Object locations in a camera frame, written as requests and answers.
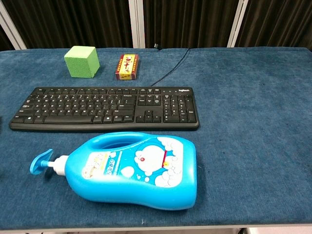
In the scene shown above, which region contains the black computer keyboard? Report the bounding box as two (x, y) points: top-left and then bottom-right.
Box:
(8, 86), (200, 132)

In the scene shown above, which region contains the green foam cube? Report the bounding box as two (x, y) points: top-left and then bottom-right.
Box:
(64, 46), (101, 79)

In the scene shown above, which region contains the dark pleated curtain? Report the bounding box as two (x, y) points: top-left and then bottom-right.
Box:
(0, 0), (312, 51)

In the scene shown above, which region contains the red yellow card box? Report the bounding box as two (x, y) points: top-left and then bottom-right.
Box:
(115, 54), (139, 81)

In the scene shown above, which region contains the blue pump detergent bottle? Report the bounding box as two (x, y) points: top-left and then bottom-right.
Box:
(29, 132), (197, 211)

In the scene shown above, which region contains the blue table cloth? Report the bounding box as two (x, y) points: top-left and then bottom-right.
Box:
(0, 47), (312, 231)

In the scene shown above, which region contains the white frame post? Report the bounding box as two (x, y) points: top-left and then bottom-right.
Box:
(0, 1), (27, 51)
(227, 0), (250, 48)
(128, 0), (146, 49)

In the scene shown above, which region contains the black keyboard cable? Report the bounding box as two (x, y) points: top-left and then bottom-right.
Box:
(150, 43), (192, 87)

